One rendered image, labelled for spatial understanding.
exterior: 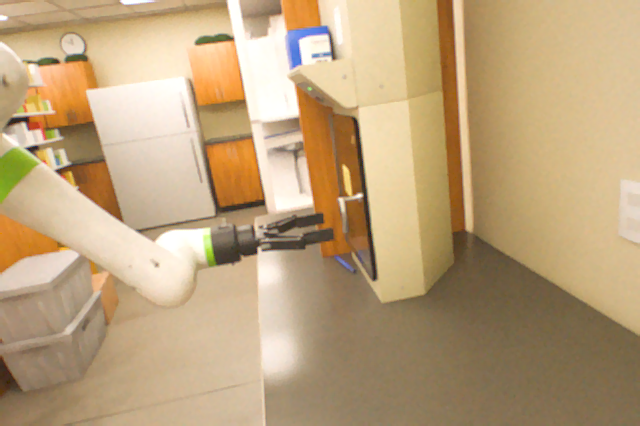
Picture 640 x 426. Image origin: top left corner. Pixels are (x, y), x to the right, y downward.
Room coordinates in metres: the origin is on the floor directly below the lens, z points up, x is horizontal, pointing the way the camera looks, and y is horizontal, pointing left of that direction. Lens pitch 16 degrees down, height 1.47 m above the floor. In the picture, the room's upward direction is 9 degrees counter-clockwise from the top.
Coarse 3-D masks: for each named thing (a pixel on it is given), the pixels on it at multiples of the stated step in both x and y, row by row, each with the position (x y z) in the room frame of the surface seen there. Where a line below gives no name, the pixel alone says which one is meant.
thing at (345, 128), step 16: (336, 128) 1.20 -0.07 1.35; (352, 128) 0.99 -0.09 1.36; (336, 144) 1.24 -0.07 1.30; (352, 144) 1.02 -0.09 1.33; (352, 160) 1.04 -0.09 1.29; (352, 176) 1.07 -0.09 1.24; (352, 192) 1.09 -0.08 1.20; (352, 208) 1.12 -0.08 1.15; (352, 224) 1.15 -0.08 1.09; (368, 224) 0.98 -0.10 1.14; (352, 240) 1.19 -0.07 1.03; (368, 240) 0.98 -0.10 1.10; (368, 256) 1.00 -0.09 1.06; (368, 272) 1.02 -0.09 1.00
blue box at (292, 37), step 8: (288, 32) 1.14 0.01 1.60; (296, 32) 1.14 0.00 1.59; (304, 32) 1.14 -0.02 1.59; (312, 32) 1.15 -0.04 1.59; (320, 32) 1.15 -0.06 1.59; (328, 32) 1.15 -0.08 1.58; (288, 40) 1.15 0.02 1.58; (296, 40) 1.14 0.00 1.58; (288, 48) 1.17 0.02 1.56; (296, 48) 1.14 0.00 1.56; (288, 56) 1.21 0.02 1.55; (296, 56) 1.14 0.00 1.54; (296, 64) 1.14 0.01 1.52
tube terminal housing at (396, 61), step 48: (336, 0) 1.06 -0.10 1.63; (384, 0) 0.98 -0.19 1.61; (432, 0) 1.12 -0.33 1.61; (336, 48) 1.12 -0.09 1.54; (384, 48) 0.98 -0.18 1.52; (432, 48) 1.10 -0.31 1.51; (384, 96) 0.98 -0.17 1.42; (432, 96) 1.09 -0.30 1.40; (384, 144) 0.98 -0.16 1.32; (432, 144) 1.07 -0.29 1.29; (384, 192) 0.97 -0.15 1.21; (432, 192) 1.05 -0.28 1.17; (384, 240) 0.97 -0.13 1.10; (432, 240) 1.04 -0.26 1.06; (384, 288) 0.97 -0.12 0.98
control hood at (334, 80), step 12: (336, 60) 0.97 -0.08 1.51; (348, 60) 0.97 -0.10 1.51; (300, 72) 0.96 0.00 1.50; (312, 72) 0.96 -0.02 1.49; (324, 72) 0.96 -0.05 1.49; (336, 72) 0.97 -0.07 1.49; (348, 72) 0.97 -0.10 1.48; (312, 84) 1.00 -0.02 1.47; (324, 84) 0.96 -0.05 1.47; (336, 84) 0.97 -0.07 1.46; (348, 84) 0.97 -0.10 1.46; (312, 96) 1.26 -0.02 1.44; (324, 96) 1.05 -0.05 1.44; (336, 96) 0.96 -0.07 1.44; (348, 96) 0.97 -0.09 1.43; (348, 108) 0.97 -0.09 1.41
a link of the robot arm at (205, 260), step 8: (168, 232) 0.97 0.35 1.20; (176, 232) 0.97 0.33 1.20; (184, 232) 0.97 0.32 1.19; (192, 232) 0.97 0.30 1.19; (200, 232) 0.97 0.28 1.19; (208, 232) 0.96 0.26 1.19; (160, 240) 0.94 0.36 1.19; (168, 240) 0.93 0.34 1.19; (176, 240) 0.93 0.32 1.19; (184, 240) 0.94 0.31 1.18; (192, 240) 0.95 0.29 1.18; (200, 240) 0.95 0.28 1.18; (208, 240) 0.95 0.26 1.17; (184, 248) 0.91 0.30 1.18; (192, 248) 0.93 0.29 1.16; (200, 248) 0.94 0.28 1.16; (208, 248) 0.94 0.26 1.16; (200, 256) 0.93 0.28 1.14; (208, 256) 0.94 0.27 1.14; (200, 264) 0.94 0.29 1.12; (208, 264) 0.94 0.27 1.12; (216, 264) 0.95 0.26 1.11
